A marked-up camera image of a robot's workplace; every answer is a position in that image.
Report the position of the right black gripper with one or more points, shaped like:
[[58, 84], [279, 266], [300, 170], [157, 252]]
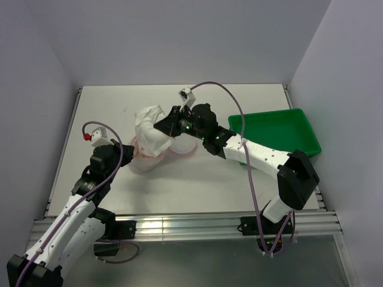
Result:
[[170, 124]]

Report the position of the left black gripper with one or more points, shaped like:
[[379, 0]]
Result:
[[127, 155]]

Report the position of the mesh laundry bag pink trim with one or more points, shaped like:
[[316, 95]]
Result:
[[183, 146]]

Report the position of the white cloth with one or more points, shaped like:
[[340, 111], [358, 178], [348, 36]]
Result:
[[151, 142]]

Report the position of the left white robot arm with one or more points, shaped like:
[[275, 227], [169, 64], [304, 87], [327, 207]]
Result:
[[45, 264]]

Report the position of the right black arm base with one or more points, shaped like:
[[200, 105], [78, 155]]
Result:
[[276, 236]]

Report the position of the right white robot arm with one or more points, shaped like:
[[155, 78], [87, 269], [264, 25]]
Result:
[[293, 171]]

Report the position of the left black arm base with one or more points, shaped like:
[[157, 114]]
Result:
[[119, 230]]

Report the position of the green plastic tray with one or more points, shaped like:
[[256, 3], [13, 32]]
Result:
[[284, 130]]

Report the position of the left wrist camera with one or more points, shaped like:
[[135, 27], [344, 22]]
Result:
[[98, 137]]

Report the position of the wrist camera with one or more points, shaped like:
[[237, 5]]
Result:
[[187, 97], [98, 137]]

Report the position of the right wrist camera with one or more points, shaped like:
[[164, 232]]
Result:
[[187, 97]]

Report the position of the aluminium frame rail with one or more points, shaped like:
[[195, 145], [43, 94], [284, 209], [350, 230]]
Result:
[[185, 227]]

